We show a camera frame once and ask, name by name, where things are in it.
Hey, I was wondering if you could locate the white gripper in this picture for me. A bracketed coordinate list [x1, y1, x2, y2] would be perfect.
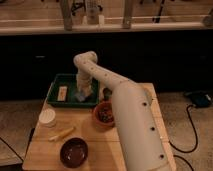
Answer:
[76, 75, 92, 97]

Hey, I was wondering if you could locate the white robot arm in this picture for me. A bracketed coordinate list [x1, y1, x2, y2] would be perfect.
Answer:
[73, 51, 173, 171]

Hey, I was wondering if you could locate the green plastic tray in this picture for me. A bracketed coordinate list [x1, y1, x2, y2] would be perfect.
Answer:
[46, 74, 99, 108]

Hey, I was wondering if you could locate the beige rectangular block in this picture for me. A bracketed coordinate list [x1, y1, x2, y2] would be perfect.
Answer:
[57, 86, 67, 101]

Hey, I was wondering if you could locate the dark brown cup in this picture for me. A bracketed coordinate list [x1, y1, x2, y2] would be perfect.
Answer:
[103, 88, 112, 101]

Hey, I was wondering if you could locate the orange bowl with contents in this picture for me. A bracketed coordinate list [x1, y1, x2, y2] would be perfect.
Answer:
[92, 101, 115, 127]

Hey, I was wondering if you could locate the yellow banana peel piece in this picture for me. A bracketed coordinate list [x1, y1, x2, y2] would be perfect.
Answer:
[48, 127, 75, 141]

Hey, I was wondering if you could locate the dark brown bowl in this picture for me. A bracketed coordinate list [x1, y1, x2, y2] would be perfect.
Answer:
[60, 137, 88, 168]

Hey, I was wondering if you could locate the black device on floor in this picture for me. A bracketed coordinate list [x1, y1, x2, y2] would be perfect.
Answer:
[184, 91, 212, 108]

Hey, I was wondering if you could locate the wooden shelf frame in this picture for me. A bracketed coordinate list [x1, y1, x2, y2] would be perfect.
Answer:
[0, 0, 213, 35]

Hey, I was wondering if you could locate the black power cable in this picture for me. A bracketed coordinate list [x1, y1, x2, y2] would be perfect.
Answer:
[168, 104, 200, 171]

